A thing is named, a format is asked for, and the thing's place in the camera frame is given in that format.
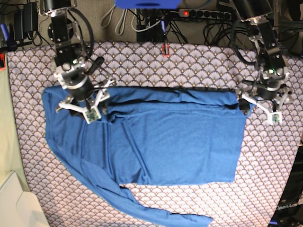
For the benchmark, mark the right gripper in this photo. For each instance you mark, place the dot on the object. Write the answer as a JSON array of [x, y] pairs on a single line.
[[87, 100]]

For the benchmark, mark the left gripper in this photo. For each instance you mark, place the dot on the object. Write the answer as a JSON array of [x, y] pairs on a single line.
[[269, 98]]

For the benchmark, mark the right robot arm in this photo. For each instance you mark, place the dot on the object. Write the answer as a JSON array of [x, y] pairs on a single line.
[[73, 40]]

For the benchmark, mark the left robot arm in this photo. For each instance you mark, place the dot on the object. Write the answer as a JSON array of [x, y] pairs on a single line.
[[270, 63]]

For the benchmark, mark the red black table clamp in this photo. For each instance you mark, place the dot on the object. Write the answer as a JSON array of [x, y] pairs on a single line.
[[165, 50]]

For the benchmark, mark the fan-patterned tablecloth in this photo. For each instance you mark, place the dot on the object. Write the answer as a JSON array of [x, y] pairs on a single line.
[[265, 163]]

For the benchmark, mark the black power strip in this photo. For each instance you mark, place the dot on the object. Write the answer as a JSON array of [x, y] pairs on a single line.
[[205, 14]]

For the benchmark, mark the black power adapter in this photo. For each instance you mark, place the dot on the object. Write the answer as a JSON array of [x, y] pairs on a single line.
[[26, 22]]

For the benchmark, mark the black OpenArm case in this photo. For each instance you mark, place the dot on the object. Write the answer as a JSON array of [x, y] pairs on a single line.
[[289, 212]]

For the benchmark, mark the white plastic bin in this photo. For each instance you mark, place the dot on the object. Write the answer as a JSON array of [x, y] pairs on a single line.
[[19, 208]]

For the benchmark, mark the blue handled clamp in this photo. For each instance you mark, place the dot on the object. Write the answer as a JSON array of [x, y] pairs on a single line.
[[11, 44]]

